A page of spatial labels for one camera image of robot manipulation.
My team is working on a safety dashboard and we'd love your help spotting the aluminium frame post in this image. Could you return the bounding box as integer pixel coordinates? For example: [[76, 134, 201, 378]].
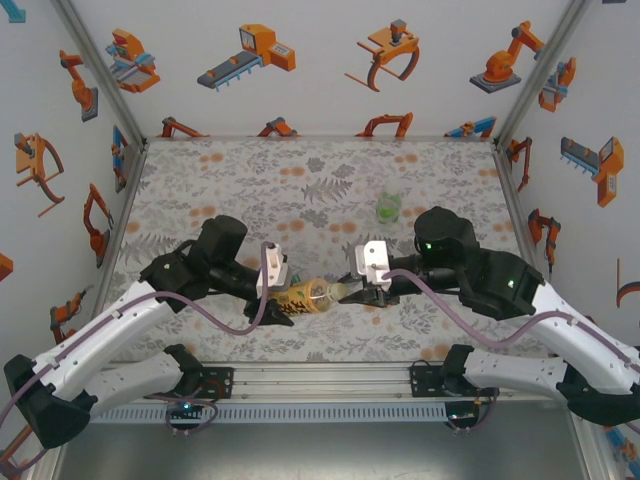
[[49, 0, 150, 149], [492, 0, 597, 150], [29, 444, 69, 480], [567, 414, 631, 480]]

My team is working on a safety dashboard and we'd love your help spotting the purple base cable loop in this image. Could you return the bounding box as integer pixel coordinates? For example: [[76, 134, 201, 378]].
[[142, 392, 222, 437], [443, 379, 501, 437]]

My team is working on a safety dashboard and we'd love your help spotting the yellow tea bottle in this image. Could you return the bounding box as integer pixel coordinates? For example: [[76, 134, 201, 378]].
[[269, 277, 335, 318]]

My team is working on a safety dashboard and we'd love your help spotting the small controller board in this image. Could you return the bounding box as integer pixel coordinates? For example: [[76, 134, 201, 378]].
[[446, 402, 479, 421], [166, 399, 205, 420]]

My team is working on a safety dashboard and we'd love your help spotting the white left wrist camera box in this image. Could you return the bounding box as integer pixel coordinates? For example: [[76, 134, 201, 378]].
[[254, 242, 292, 302]]

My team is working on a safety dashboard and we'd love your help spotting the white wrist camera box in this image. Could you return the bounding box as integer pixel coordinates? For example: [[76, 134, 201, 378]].
[[348, 239, 394, 292], [254, 242, 292, 302]]

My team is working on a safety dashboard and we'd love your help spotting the wide aluminium front rail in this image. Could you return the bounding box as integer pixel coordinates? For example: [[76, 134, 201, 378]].
[[49, 360, 591, 401]]

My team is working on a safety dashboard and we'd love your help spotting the clear bottle with green label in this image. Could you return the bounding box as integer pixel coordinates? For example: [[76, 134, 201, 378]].
[[374, 192, 404, 225]]

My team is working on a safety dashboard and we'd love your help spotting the aluminium side rail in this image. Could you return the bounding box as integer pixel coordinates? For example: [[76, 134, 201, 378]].
[[492, 141, 567, 360], [74, 139, 150, 364]]

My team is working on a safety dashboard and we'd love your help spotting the aluminium back rail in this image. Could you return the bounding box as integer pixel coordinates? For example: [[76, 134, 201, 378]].
[[144, 133, 499, 144]]

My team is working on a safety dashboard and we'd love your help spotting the white slotted cable tray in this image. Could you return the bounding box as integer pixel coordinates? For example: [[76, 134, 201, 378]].
[[92, 402, 449, 425]]

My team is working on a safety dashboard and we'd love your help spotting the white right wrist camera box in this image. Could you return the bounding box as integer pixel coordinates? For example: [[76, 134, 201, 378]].
[[348, 239, 394, 292]]

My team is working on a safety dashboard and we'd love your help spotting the floral patterned table cover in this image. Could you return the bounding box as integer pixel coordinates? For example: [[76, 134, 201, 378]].
[[97, 138, 559, 364]]

